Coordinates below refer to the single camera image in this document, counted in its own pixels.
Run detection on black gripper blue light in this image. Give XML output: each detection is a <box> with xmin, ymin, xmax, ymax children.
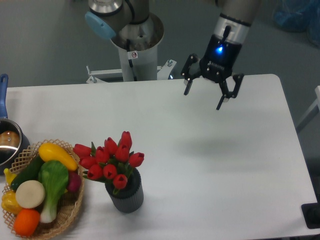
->
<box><xmin>180</xmin><ymin>34</ymin><xmax>245</xmax><ymax>111</ymax></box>

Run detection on red tulip bouquet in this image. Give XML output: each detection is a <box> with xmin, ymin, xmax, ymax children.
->
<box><xmin>73</xmin><ymin>131</ymin><xmax>145</xmax><ymax>196</ymax></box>

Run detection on blue handled saucepan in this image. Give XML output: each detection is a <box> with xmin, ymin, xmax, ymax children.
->
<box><xmin>0</xmin><ymin>73</ymin><xmax>30</xmax><ymax>176</ymax></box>

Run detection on cream round disc vegetable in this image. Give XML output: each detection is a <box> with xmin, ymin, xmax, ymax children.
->
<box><xmin>15</xmin><ymin>180</ymin><xmax>46</xmax><ymax>209</ymax></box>

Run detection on yellow banana tip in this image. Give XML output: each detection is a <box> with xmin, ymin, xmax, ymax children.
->
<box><xmin>3</xmin><ymin>168</ymin><xmax>17</xmax><ymax>186</ymax></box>

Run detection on dark grey ribbed vase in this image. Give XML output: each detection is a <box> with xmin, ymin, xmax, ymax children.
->
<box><xmin>105</xmin><ymin>168</ymin><xmax>144</xmax><ymax>213</ymax></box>

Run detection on orange fruit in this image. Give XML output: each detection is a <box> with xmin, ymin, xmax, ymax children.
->
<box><xmin>13</xmin><ymin>208</ymin><xmax>40</xmax><ymax>237</ymax></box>

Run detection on woven wicker basket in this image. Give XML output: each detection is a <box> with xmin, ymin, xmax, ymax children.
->
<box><xmin>0</xmin><ymin>139</ymin><xmax>84</xmax><ymax>240</ymax></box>

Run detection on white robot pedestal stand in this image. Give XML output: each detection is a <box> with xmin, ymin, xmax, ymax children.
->
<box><xmin>85</xmin><ymin>12</ymin><xmax>177</xmax><ymax>82</ymax></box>

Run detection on black device at table edge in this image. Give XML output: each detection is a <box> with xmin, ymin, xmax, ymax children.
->
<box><xmin>301</xmin><ymin>202</ymin><xmax>320</xmax><ymax>229</ymax></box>

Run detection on blue plastic bag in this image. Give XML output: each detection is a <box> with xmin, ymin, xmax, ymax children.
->
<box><xmin>272</xmin><ymin>0</ymin><xmax>320</xmax><ymax>48</ymax></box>

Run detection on dark green cucumber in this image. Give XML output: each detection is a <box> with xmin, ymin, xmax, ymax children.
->
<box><xmin>10</xmin><ymin>155</ymin><xmax>45</xmax><ymax>192</ymax></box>

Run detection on yellow bell pepper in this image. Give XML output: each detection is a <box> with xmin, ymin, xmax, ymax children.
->
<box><xmin>1</xmin><ymin>190</ymin><xmax>23</xmax><ymax>215</ymax></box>

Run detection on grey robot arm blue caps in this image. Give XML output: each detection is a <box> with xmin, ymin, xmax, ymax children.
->
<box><xmin>84</xmin><ymin>0</ymin><xmax>261</xmax><ymax>103</ymax></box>

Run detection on green bok choy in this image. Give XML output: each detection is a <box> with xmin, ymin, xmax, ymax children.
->
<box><xmin>38</xmin><ymin>160</ymin><xmax>69</xmax><ymax>224</ymax></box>

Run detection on red radish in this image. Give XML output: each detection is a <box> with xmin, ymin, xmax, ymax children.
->
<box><xmin>66</xmin><ymin>171</ymin><xmax>82</xmax><ymax>193</ymax></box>

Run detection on white furniture frame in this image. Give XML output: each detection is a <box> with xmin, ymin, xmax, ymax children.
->
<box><xmin>295</xmin><ymin>85</ymin><xmax>320</xmax><ymax>134</ymax></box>

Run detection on yellow squash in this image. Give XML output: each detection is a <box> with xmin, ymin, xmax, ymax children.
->
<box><xmin>38</xmin><ymin>142</ymin><xmax>78</xmax><ymax>172</ymax></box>

